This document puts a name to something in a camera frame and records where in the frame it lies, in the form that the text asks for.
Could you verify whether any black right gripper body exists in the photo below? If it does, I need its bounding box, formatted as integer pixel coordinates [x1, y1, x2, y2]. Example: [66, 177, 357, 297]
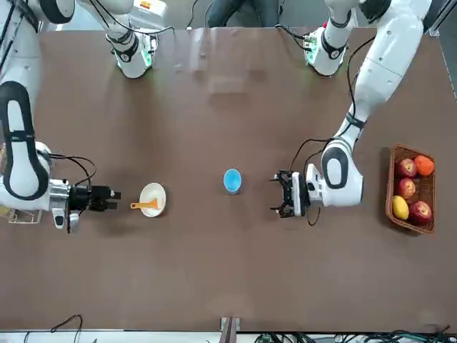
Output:
[69, 184, 96, 212]

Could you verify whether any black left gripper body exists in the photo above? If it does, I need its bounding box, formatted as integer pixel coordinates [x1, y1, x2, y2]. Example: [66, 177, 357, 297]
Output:
[283, 172, 309, 218]

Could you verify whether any blue plastic cup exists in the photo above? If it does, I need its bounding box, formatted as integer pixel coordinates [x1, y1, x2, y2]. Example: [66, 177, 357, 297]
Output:
[223, 168, 243, 195]

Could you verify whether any cream bowl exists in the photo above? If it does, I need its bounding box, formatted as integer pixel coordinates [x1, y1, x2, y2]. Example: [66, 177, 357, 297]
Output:
[139, 182, 168, 218]

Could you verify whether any yellow lemon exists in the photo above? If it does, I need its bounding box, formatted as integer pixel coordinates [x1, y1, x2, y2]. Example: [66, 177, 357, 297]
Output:
[391, 195, 410, 221]

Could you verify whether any red apple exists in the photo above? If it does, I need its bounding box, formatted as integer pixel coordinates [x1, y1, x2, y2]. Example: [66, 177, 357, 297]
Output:
[396, 158, 418, 179]
[408, 200, 433, 226]
[396, 177, 417, 199]

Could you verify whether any orange fruit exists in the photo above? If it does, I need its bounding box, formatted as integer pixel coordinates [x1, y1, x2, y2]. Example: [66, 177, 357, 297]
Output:
[413, 154, 436, 177]

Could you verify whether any brown wicker basket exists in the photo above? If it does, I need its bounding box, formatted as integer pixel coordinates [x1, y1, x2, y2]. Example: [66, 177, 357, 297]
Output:
[385, 143, 437, 235]

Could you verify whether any person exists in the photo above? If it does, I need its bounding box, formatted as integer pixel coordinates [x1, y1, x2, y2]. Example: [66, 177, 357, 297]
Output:
[206, 0, 285, 28]

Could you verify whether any white box orange label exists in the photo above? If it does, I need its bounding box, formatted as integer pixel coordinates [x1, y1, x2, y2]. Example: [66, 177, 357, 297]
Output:
[134, 0, 171, 18]

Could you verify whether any black dangling plug cable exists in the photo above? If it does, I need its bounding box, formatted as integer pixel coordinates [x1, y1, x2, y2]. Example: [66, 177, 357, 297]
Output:
[306, 205, 322, 227]

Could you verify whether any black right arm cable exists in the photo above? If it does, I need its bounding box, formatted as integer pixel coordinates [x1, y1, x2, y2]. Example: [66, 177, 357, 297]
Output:
[46, 152, 98, 190]

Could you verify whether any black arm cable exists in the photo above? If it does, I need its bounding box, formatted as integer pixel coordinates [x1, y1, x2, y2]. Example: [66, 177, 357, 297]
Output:
[287, 34, 376, 172]
[46, 152, 98, 190]

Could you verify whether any white wire cup rack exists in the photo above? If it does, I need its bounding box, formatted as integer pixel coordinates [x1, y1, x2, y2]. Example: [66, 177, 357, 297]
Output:
[0, 207, 44, 225]

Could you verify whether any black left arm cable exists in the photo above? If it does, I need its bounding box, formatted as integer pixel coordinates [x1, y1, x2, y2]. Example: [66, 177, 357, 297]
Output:
[287, 34, 376, 172]

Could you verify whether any thin black cable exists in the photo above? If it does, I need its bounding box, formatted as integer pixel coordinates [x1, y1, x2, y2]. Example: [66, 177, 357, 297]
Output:
[49, 314, 84, 335]

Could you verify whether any aluminium frame post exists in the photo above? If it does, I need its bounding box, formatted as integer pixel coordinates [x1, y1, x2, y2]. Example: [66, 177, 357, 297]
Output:
[219, 316, 242, 343]

